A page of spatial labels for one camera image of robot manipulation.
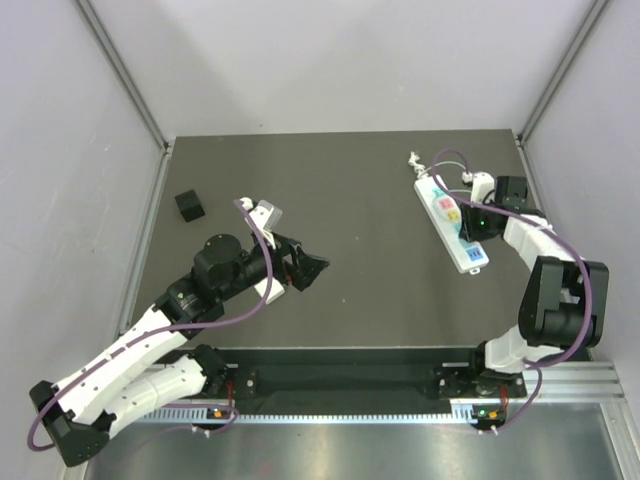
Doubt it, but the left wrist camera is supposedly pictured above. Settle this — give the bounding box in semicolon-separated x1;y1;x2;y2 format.
234;197;283;249

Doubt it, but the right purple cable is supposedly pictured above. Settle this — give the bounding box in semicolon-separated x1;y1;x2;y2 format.
431;147;594;431

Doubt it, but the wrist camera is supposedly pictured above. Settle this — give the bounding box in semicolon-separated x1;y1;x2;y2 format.
234;197;283;249
461;171;496;205

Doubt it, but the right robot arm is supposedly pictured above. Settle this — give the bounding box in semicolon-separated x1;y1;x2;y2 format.
459;172;609;396

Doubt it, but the white power strip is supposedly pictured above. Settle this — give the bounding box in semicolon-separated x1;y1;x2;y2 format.
414;176;489;275

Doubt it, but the black cube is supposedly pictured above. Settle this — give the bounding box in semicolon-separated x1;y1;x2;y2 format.
174;189;205;223

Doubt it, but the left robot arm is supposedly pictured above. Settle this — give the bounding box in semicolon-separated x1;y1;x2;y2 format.
29;234;330;467

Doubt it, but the white power strip cord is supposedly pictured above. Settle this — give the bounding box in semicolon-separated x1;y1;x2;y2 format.
406;151;431;180

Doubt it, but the aluminium front rail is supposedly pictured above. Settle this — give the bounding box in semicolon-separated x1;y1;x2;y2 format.
534;362;626;404

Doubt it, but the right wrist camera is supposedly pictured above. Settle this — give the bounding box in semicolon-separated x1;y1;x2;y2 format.
461;171;496;205

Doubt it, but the white charger adapter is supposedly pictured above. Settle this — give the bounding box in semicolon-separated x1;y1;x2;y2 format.
253;279;285;305

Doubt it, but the left aluminium frame post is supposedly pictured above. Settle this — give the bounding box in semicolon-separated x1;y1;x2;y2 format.
71;0;170;152

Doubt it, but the purple cable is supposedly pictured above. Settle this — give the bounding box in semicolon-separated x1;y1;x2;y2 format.
431;147;594;431
26;198;277;453

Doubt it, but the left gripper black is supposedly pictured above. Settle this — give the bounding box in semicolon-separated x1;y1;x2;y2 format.
218;229;329;302

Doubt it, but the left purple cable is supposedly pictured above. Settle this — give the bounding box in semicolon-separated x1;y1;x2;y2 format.
26;198;277;453

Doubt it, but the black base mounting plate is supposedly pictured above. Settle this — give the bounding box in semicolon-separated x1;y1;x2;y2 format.
221;347;527;414

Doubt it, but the slotted cable duct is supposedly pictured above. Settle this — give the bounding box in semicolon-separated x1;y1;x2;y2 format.
139;403;505;426

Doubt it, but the aluminium frame post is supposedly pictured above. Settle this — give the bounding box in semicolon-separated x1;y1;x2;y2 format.
515;0;611;148
71;0;170;152

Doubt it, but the right aluminium frame post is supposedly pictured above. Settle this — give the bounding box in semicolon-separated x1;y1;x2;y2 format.
515;0;611;148

